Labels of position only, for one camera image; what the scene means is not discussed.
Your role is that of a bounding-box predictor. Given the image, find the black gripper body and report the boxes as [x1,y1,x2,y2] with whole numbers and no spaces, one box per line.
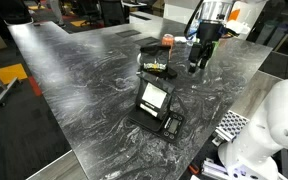
[191,22,224,64]

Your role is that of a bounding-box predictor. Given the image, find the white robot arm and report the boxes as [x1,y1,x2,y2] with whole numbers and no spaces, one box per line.
[218,79,288,180]

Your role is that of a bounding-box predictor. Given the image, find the orange soda can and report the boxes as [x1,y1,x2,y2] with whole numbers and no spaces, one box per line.
[162,34,174,54]

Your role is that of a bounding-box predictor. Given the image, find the black gold coffee bag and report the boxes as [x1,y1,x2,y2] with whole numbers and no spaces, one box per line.
[140,45,171,68]

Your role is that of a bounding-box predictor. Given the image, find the black coffee bag on scale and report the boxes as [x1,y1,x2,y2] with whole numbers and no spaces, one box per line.
[136,72,175,120]

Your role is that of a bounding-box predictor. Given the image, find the white mug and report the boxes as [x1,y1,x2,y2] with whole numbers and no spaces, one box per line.
[137,53,142,65]

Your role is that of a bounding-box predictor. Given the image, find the black digital kitchen scale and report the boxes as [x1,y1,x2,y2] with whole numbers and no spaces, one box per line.
[128,104,185,143]

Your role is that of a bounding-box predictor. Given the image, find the perforated aluminium plate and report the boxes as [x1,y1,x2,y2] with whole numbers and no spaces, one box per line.
[215,111,249,141]

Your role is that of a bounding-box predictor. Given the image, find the black office chair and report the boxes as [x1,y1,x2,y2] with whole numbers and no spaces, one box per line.
[99,0,127,27]

